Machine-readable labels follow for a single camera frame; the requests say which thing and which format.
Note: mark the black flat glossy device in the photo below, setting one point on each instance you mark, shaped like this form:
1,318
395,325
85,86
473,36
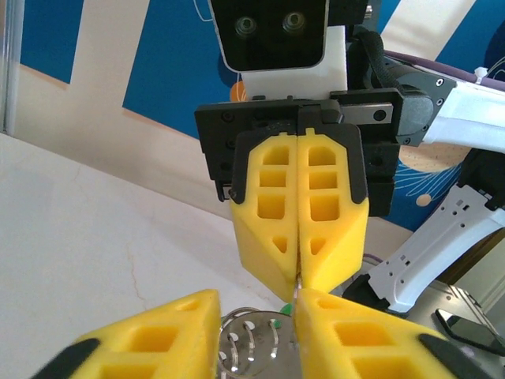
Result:
469,329

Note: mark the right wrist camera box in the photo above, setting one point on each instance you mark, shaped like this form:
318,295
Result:
272,47

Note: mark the key with green tag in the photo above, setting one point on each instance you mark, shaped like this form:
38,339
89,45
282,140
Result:
288,310

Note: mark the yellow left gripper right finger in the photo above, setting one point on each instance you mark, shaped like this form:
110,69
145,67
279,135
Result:
363,339

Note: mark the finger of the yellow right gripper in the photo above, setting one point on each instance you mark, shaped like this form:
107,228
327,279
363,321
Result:
256,245
343,245

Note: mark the silver metal key holder plate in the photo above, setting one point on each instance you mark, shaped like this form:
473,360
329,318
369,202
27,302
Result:
260,343

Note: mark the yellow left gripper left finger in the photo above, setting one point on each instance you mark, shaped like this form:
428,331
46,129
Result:
158,339

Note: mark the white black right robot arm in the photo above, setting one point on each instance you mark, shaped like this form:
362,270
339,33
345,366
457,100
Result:
473,114

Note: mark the grey metal panel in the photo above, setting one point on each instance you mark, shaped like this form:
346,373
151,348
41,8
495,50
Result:
473,300

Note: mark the aluminium frame post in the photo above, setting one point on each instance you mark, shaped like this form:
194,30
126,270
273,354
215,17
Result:
10,59

